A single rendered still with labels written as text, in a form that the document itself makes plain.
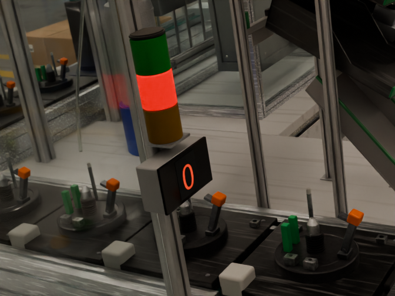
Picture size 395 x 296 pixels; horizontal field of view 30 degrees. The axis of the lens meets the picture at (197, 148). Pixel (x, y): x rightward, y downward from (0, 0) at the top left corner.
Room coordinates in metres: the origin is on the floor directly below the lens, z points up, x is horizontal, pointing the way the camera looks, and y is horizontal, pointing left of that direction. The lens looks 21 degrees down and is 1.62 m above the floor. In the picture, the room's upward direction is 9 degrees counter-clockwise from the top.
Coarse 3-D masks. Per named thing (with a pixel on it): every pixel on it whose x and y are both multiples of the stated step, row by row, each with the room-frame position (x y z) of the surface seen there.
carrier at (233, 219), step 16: (192, 208) 1.28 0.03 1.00; (208, 208) 1.33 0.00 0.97; (192, 224) 1.21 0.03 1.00; (208, 224) 1.22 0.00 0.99; (224, 224) 1.21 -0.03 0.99; (240, 224) 1.24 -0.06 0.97; (272, 224) 1.23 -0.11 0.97; (192, 240) 1.17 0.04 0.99; (208, 240) 1.16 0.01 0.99; (224, 240) 1.18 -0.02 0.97; (240, 240) 1.18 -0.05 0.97; (256, 240) 1.18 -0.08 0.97; (192, 256) 1.15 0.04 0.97; (208, 256) 1.14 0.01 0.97; (224, 256) 1.13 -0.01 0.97; (240, 256) 1.13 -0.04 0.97; (192, 272) 1.10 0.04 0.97; (208, 272) 1.09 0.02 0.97; (208, 288) 1.06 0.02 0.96
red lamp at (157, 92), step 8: (168, 72) 0.97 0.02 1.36; (144, 80) 0.96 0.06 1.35; (152, 80) 0.96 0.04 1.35; (160, 80) 0.96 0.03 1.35; (168, 80) 0.97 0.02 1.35; (144, 88) 0.97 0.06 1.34; (152, 88) 0.96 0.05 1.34; (160, 88) 0.96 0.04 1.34; (168, 88) 0.97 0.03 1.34; (144, 96) 0.97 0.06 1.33; (152, 96) 0.96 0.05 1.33; (160, 96) 0.96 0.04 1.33; (168, 96) 0.96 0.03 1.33; (176, 96) 0.98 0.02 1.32; (144, 104) 0.97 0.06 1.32; (152, 104) 0.96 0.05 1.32; (160, 104) 0.96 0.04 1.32; (168, 104) 0.96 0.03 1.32
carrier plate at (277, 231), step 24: (264, 240) 1.17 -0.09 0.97; (360, 240) 1.11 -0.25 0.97; (264, 264) 1.08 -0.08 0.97; (360, 264) 1.03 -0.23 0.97; (384, 264) 1.02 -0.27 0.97; (264, 288) 1.01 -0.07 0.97; (288, 288) 1.00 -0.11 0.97; (312, 288) 0.99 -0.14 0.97; (336, 288) 0.98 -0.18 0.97; (360, 288) 0.97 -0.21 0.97
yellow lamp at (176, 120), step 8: (176, 104) 0.98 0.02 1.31; (144, 112) 0.97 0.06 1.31; (152, 112) 0.96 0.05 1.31; (160, 112) 0.96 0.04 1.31; (168, 112) 0.96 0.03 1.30; (176, 112) 0.97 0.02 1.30; (152, 120) 0.96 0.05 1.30; (160, 120) 0.96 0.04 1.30; (168, 120) 0.96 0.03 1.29; (176, 120) 0.97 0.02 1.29; (152, 128) 0.96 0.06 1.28; (160, 128) 0.96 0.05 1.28; (168, 128) 0.96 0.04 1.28; (176, 128) 0.97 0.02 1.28; (152, 136) 0.97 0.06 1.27; (160, 136) 0.96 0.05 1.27; (168, 136) 0.96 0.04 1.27; (176, 136) 0.97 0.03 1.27
